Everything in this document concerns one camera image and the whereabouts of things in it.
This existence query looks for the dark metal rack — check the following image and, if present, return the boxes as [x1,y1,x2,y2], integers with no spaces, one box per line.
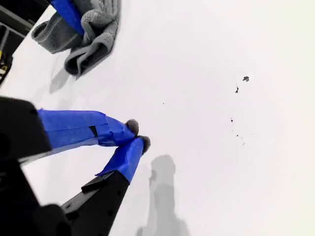
[0,0,50,86]

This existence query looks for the grey striped towel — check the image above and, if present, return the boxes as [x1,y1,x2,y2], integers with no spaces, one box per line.
[31,0,123,76]

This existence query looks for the yellow black tool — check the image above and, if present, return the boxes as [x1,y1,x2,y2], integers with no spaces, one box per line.
[0,50,13,83]

